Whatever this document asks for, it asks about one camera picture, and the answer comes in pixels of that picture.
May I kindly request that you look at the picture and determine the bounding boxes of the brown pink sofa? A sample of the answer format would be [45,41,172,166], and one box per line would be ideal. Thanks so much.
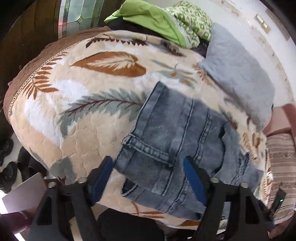
[263,103,296,139]

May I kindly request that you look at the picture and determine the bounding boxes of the stained glass door panel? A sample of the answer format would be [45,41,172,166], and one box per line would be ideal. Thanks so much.
[58,0,104,39]

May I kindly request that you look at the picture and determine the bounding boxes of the striped brown sofa cushion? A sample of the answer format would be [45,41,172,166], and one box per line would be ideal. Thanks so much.
[258,132,295,224]

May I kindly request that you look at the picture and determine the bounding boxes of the blue denim pants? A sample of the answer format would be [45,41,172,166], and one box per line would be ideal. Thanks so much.
[115,82,263,220]

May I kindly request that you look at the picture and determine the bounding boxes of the gold wall switch plate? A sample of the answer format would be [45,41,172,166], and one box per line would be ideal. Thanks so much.
[254,14,271,34]

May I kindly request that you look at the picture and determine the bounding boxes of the beige leaf-print fleece blanket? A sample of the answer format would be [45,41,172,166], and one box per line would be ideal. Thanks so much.
[9,29,273,230]

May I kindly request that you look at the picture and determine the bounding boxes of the black shoes on floor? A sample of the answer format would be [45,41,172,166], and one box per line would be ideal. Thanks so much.
[1,135,47,194]

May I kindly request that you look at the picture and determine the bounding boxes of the grey quilted pillow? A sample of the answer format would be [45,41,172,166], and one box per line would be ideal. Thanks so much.
[200,23,275,131]

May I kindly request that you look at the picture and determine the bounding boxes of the grey flat board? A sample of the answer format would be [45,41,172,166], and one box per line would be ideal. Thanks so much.
[3,173,47,215]

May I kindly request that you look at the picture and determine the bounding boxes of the green white patterned fabric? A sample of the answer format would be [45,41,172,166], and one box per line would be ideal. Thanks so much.
[164,1,212,48]

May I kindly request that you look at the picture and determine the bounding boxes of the green cloth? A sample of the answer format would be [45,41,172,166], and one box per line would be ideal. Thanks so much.
[104,0,192,48]

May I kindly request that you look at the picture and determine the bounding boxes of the brown bedsheet with lace trim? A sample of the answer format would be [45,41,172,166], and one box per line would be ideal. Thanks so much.
[4,26,111,124]

